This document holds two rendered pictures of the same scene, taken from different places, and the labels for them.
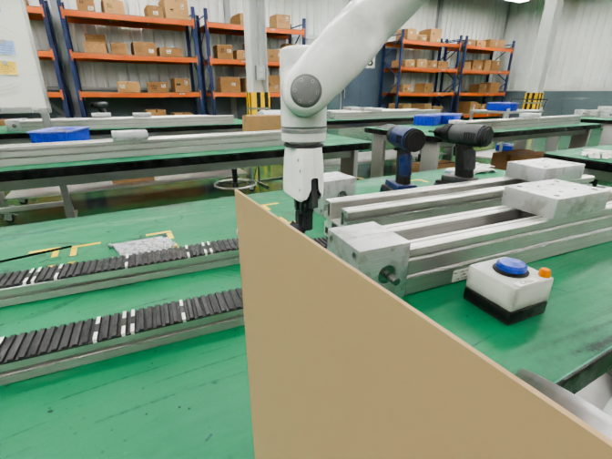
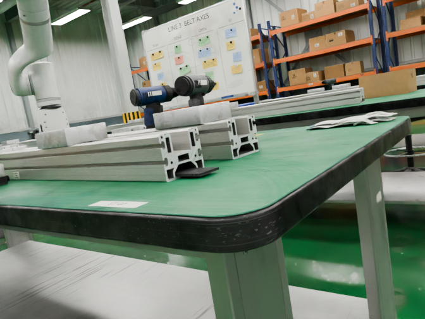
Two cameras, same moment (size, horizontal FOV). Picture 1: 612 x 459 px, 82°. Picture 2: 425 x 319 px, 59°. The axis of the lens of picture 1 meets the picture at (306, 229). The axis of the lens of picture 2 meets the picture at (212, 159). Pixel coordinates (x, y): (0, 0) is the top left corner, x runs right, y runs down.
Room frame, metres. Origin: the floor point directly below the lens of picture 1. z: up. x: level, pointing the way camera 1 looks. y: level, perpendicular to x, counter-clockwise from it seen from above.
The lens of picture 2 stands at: (0.62, -1.53, 0.90)
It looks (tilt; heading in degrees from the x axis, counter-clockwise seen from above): 8 degrees down; 67
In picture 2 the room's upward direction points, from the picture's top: 10 degrees counter-clockwise
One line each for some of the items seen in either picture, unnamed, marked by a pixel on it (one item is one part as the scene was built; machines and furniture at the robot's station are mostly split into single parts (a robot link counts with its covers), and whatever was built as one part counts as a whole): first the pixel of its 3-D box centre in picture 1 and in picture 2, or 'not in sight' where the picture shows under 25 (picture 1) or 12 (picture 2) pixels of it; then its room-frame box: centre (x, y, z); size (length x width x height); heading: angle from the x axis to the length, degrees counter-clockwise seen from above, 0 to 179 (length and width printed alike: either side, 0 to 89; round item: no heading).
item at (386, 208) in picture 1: (473, 202); (135, 145); (0.86, -0.43, 0.82); 0.80 x 0.10 x 0.09; 114
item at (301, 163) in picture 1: (303, 168); (52, 119); (0.68, 0.00, 0.95); 0.10 x 0.07 x 0.11; 24
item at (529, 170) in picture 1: (543, 175); (192, 121); (0.96, -0.66, 0.87); 0.16 x 0.11 x 0.07; 114
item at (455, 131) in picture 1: (453, 160); (203, 111); (1.09, -0.45, 0.89); 0.20 x 0.08 x 0.22; 35
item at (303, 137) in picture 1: (303, 135); (49, 103); (0.68, 0.00, 1.01); 0.09 x 0.08 x 0.03; 24
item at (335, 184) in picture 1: (332, 194); (128, 139); (0.92, -0.07, 0.83); 0.11 x 0.10 x 0.10; 30
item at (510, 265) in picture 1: (511, 268); not in sight; (0.46, -0.30, 0.84); 0.04 x 0.04 x 0.02
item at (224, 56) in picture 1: (254, 76); not in sight; (10.87, 1.46, 1.55); 2.83 x 0.98 x 3.10; 118
